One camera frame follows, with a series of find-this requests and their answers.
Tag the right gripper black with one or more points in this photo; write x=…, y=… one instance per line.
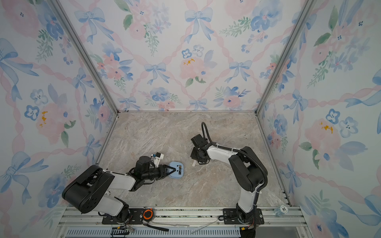
x=193, y=155

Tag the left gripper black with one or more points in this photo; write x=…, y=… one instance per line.
x=162, y=171

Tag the light blue alarm clock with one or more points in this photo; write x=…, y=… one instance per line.
x=176, y=165

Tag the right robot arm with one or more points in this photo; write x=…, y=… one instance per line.
x=249, y=171

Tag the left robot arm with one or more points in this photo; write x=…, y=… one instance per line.
x=88, y=192

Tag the orange black tape measure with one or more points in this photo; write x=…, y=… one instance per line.
x=148, y=215

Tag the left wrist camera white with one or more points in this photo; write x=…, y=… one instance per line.
x=156, y=158

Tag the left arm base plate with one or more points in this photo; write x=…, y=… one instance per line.
x=131, y=216

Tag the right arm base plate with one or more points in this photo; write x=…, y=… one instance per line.
x=235, y=216

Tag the clear plastic item on rail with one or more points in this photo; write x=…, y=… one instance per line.
x=281, y=211

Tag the aluminium front rail frame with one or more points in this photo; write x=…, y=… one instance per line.
x=185, y=222

